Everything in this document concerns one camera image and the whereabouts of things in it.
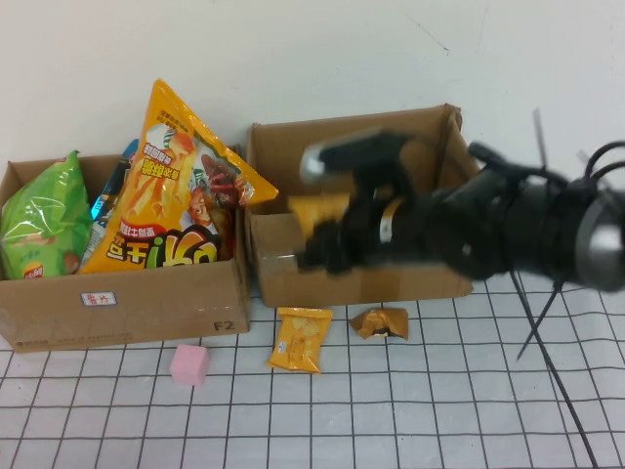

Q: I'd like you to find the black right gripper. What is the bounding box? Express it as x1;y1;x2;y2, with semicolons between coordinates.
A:
295;184;441;280

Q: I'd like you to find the small yellow snack packet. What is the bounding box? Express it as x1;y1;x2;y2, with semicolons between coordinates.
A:
286;192;353;243

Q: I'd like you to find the crumpled gold snack wrapper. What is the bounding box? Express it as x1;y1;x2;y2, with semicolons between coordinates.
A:
348;307;410;342

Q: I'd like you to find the blue snack bag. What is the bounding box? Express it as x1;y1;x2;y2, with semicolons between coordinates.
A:
87;139;141;260

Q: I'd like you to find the cardboard box with clear tape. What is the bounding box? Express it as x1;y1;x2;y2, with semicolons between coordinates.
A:
245;103;482;309

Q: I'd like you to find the small yellow chips packet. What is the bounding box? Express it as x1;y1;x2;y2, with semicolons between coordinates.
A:
266;306;335;375

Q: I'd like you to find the white black-grid table mat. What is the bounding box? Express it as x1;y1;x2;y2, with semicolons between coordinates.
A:
0;273;625;469

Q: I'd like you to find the large orange chips bag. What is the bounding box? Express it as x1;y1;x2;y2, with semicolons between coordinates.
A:
77;78;279;275

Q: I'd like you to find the pink foam cube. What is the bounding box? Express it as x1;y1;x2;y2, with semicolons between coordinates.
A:
169;343;211;389

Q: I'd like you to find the cardboard box with F2 print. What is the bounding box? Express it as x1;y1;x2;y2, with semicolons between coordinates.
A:
0;144;251;354

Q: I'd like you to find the grey zip tie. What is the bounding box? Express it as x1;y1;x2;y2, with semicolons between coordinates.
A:
530;107;549;170

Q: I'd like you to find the green Lay's chips bag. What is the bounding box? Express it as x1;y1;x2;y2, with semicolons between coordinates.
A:
0;149;94;280

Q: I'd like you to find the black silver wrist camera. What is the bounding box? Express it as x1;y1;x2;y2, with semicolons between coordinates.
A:
298;127;416;190

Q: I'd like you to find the black hanging cable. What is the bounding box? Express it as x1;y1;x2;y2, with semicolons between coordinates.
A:
510;271;597;469

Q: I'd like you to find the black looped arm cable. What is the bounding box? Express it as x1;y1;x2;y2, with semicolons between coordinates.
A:
580;140;625;185

